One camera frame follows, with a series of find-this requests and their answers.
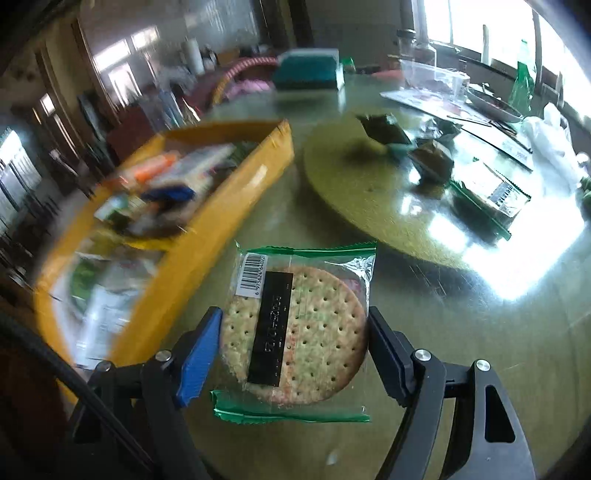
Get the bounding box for pink cloth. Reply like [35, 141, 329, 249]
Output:
[225, 78, 271, 100]

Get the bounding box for round cracker packet green edges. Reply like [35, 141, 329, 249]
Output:
[211, 241, 378, 424]
[449, 161, 533, 241]

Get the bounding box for metal plate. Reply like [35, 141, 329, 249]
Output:
[465, 87, 526, 121]

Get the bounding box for olive round mat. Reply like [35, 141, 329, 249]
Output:
[302, 112, 509, 274]

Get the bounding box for blue-edged cracker packet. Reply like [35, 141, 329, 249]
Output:
[140, 182, 195, 205]

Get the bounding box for white paper roll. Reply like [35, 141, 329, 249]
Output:
[184, 38, 206, 75]

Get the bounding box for yellow red hose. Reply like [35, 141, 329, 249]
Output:
[211, 54, 279, 105]

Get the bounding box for printed paper leaflet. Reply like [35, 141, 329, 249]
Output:
[380, 87, 535, 172]

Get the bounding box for white plastic bag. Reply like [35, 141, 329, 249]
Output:
[521, 103, 588, 186]

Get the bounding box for clear plastic container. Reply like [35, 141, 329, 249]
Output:
[398, 58, 470, 100]

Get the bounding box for yellow cardboard box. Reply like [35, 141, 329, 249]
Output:
[34, 119, 296, 372]

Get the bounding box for black cable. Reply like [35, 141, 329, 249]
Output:
[0, 308, 155, 480]

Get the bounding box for white green snack packet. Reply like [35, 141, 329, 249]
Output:
[50, 250, 158, 366]

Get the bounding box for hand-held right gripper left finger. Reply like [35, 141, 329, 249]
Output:
[69, 307, 223, 480]

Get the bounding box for orange cracker packet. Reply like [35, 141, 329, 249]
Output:
[121, 154, 179, 184]

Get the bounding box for clear plastic tub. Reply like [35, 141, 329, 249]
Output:
[137, 87, 186, 131]

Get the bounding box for glass jar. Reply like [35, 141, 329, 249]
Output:
[396, 28, 419, 61]

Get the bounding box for teal tissue box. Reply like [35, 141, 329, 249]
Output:
[271, 47, 345, 91]

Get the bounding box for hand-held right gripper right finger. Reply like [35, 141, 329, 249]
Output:
[368, 306, 536, 480]

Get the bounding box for dark green snack packet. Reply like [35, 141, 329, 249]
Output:
[407, 140, 456, 182]
[355, 112, 413, 147]

